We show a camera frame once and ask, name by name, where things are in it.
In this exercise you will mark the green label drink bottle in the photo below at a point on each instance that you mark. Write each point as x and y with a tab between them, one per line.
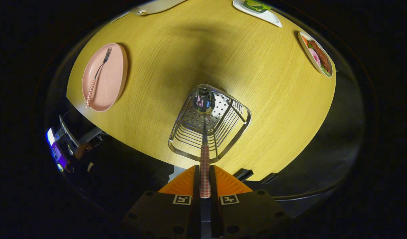
255	6

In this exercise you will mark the open laptop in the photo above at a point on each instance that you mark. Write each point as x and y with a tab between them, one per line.
54	146

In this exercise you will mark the pink oval plate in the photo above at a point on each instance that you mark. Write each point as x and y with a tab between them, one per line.
112	76

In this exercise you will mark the black table bracket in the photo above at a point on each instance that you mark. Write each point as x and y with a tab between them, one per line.
243	174
269	178

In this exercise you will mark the plate of toy food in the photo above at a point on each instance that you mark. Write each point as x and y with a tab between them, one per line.
318	53

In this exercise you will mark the white square coaster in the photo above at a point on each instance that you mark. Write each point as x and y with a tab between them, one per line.
273	18

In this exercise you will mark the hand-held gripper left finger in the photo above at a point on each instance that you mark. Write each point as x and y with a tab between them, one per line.
197	205

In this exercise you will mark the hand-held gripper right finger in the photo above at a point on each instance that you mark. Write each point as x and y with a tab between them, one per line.
214	205

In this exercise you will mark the white toaster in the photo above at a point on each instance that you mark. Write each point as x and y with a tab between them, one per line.
160	5

